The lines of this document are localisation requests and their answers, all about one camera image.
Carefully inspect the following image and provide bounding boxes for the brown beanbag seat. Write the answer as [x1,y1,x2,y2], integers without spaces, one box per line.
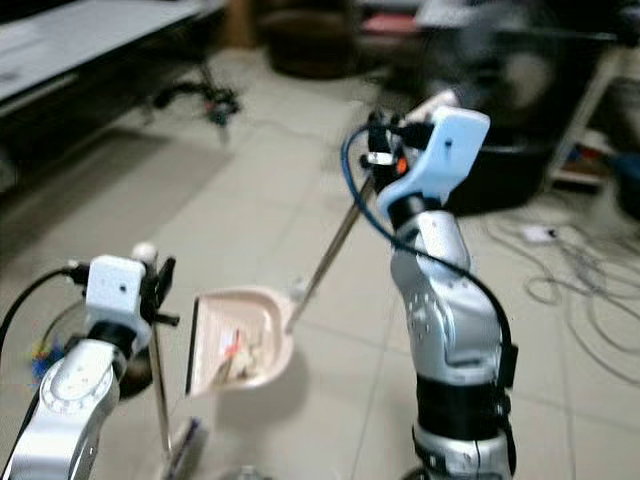
[253,8,363,81]

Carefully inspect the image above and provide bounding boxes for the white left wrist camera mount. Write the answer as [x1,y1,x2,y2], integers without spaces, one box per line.
[86,255,147,328]

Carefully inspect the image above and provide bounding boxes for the chair with pink cushion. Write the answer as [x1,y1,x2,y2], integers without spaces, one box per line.
[358,8,423,39]

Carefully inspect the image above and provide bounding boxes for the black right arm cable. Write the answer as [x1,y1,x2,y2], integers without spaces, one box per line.
[341,122,519,391]

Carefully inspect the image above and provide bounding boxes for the blue snack wrapper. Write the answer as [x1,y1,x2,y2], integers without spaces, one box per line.
[33,338,63,379]

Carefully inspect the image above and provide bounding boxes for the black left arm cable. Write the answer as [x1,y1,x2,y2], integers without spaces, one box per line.
[0,263,93,361]

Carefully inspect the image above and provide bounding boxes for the metal handled broom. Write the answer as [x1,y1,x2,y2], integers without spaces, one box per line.
[135,242,213,480]

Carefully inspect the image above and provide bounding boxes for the grey floor cable tangle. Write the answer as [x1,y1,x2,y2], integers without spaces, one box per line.
[488,212,640,366]

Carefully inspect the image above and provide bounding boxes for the beige dustpan with metal handle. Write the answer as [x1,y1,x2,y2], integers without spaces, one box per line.
[185,178,373,398]

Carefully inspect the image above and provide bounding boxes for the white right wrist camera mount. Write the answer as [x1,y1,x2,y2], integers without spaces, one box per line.
[374,106,492,208]

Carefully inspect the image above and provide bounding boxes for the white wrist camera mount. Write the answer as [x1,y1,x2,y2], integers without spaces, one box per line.
[86,255,147,328]
[374,106,492,208]

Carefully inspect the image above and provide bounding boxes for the white power adapter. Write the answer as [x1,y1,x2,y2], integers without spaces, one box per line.
[519,224,558,246]

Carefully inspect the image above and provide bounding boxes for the white shelf rack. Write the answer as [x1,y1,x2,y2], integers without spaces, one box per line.
[545,48,640,193]

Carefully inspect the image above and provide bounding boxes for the black router with antennas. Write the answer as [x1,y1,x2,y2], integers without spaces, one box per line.
[153,82,242,128]

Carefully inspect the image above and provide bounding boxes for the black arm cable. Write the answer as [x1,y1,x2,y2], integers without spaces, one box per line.
[0,263,93,361]
[341,122,519,391]

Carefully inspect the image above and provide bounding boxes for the white table with black legs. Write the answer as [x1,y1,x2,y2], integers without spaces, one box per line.
[0,0,228,131]

